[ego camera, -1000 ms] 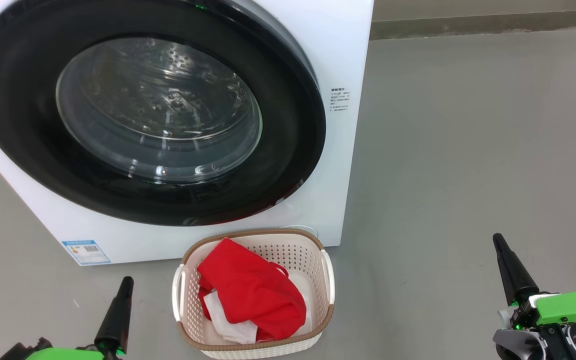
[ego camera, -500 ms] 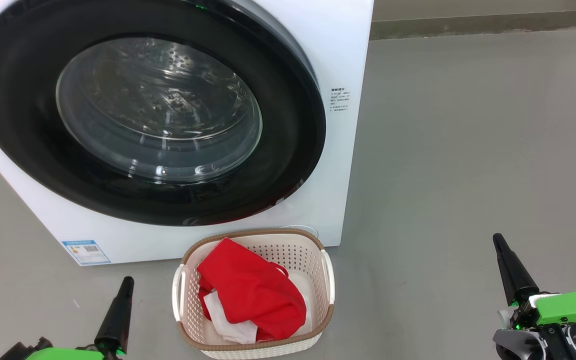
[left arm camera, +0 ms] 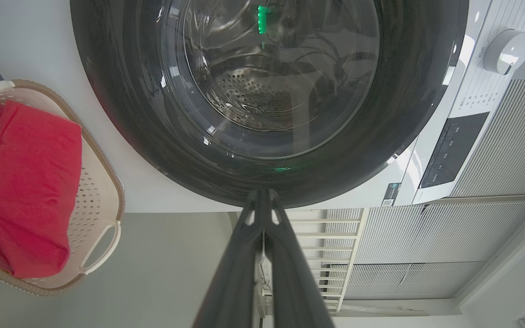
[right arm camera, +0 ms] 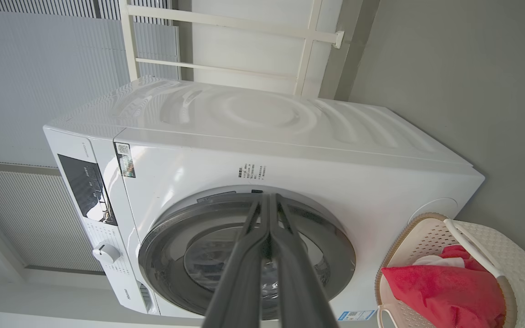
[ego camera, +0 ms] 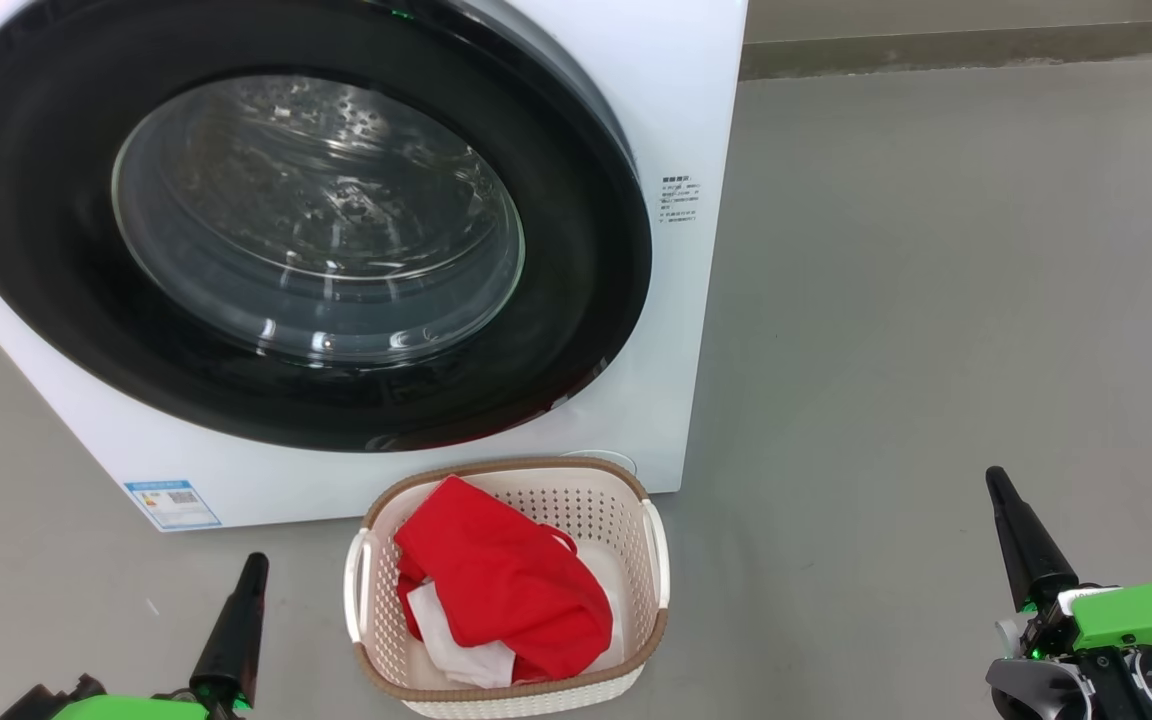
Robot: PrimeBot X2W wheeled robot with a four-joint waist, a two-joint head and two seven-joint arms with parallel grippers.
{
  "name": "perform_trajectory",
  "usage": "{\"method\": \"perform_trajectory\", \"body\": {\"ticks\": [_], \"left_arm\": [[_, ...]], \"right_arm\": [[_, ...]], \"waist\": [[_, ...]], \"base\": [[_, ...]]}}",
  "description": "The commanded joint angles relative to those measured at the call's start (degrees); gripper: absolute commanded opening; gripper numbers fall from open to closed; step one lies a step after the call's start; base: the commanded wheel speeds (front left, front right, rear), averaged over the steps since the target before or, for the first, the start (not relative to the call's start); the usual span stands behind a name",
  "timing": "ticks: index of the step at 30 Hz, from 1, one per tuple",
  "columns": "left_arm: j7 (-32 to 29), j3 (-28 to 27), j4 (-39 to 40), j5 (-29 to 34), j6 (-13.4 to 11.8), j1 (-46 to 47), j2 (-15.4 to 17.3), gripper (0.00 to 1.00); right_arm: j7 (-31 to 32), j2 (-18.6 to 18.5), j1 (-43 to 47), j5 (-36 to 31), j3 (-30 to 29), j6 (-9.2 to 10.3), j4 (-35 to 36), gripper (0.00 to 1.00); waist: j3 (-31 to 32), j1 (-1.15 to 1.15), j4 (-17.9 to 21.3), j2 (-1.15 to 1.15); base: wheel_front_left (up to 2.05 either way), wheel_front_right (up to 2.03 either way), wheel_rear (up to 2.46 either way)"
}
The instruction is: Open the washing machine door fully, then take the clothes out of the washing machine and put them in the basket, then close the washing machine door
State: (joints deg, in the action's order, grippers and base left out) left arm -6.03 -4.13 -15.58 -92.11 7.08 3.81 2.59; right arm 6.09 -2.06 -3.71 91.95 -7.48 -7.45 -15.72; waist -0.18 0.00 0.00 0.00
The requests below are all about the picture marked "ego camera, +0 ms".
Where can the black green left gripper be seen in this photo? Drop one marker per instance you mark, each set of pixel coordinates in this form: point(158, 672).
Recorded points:
point(126, 708)

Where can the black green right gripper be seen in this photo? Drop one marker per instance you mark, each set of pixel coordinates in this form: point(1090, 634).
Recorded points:
point(1136, 615)

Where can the white cloth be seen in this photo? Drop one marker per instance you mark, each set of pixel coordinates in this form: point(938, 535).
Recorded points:
point(461, 650)

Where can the red cloth garment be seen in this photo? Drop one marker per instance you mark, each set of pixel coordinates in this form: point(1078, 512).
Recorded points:
point(506, 590)

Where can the black washing machine door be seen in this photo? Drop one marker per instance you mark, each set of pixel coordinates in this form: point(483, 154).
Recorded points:
point(36, 250)

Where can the cream plastic laundry basket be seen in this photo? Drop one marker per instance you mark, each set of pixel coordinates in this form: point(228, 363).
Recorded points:
point(376, 650)

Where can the white washing machine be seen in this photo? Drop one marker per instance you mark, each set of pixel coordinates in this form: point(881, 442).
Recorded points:
point(676, 100)

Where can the blue energy label sticker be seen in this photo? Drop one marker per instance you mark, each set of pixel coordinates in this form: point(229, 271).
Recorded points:
point(173, 505)

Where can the round white filter cover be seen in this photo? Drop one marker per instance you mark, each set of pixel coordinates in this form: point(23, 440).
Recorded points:
point(601, 460)

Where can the printed text label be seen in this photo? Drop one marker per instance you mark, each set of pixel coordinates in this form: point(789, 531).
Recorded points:
point(681, 200)

